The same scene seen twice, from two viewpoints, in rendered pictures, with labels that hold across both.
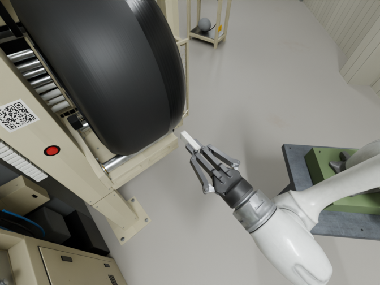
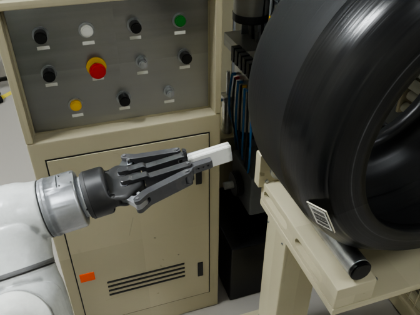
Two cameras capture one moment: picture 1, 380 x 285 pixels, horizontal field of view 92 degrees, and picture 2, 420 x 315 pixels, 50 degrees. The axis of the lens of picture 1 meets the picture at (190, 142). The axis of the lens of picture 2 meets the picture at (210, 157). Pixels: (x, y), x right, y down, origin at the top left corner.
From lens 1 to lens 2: 0.76 m
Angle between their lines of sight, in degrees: 74
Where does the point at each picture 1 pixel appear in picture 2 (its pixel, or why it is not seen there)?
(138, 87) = (278, 55)
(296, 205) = (22, 289)
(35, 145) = not seen: hidden behind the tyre
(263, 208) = (50, 181)
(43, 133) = not seen: hidden behind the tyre
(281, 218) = (22, 195)
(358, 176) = not seen: outside the picture
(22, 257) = (197, 114)
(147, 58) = (309, 36)
